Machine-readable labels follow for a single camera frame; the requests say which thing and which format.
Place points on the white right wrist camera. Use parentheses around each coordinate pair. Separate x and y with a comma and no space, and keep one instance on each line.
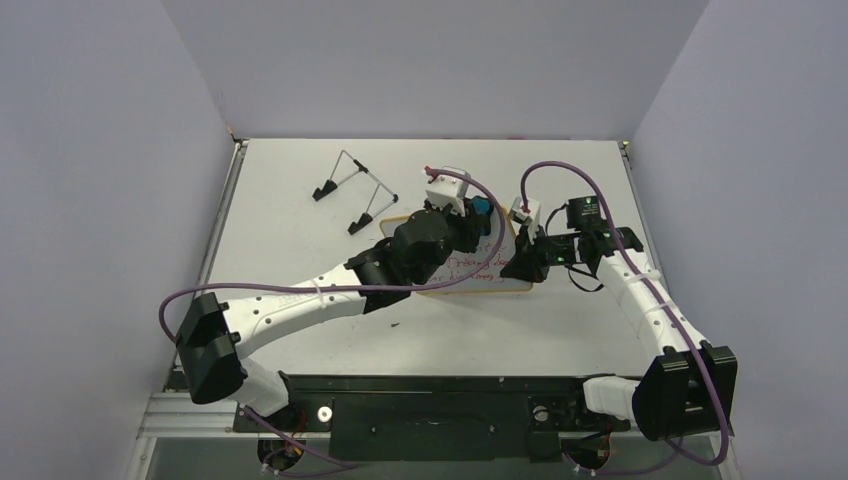
(526,213)

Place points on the black wire easel stand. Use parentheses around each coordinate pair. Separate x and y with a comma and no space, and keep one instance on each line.
(356,184)

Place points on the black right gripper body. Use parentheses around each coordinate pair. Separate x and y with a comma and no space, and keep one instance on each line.
(530,258)

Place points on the yellow framed whiteboard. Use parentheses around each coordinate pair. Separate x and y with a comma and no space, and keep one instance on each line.
(493,265)

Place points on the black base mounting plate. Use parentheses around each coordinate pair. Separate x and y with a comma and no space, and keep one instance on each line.
(416,443)

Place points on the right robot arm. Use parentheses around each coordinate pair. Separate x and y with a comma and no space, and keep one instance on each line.
(689,385)

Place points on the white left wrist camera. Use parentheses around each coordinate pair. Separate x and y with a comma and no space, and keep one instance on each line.
(446,193)

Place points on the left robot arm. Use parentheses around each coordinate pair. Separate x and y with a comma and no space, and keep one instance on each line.
(216,339)

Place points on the blue whiteboard eraser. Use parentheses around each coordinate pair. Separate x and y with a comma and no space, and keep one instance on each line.
(481,209)

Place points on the aluminium extrusion rail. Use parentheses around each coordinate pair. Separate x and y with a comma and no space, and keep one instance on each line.
(185,417)

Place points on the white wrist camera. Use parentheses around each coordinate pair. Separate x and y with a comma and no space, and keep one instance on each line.
(526,213)
(446,193)

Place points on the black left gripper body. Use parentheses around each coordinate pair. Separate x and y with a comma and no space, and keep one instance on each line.
(460,233)

